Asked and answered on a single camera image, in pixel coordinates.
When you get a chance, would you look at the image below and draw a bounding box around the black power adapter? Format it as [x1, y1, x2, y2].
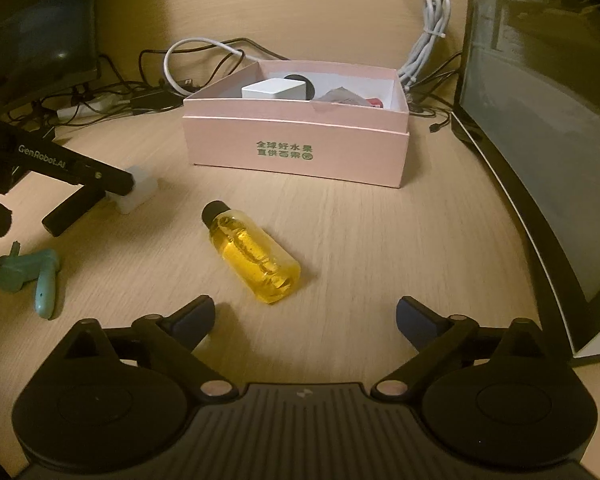
[127, 87, 186, 112]

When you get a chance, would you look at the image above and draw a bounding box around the yellow liquid bottle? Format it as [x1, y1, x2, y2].
[201, 200, 301, 305]

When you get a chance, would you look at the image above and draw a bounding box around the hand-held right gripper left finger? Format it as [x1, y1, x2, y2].
[62, 295, 233, 398]

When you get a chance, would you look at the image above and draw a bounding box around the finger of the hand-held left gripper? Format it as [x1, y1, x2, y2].
[67, 152, 133, 196]
[42, 185, 106, 238]

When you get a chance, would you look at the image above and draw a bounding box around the pink cardboard box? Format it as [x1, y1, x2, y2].
[182, 60, 411, 189]

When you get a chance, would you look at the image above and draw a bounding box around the grey packet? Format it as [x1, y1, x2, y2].
[317, 86, 371, 106]

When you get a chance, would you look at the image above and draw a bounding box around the bundled white cable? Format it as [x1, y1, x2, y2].
[397, 0, 453, 86]

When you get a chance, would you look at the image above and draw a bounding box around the black cylinder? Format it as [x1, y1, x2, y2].
[285, 72, 322, 102]

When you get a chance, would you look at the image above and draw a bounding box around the teal plastic tool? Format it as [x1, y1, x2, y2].
[0, 241, 61, 320]

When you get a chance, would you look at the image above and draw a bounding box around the dark monitor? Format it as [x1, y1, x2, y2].
[0, 0, 101, 117]

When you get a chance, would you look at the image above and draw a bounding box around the small white plug adapter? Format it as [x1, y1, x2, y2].
[111, 165, 159, 216]

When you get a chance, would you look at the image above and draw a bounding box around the white power strip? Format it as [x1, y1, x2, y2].
[55, 92, 131, 119]

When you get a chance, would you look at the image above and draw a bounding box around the white cube charger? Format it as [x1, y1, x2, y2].
[241, 77, 306, 103]

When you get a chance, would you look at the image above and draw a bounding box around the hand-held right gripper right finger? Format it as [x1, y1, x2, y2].
[371, 296, 548, 398]

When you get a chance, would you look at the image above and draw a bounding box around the black cable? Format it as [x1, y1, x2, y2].
[139, 37, 291, 106]
[405, 50, 463, 134]

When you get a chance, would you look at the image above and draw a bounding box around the large curved monitor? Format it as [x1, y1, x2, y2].
[450, 0, 600, 360]

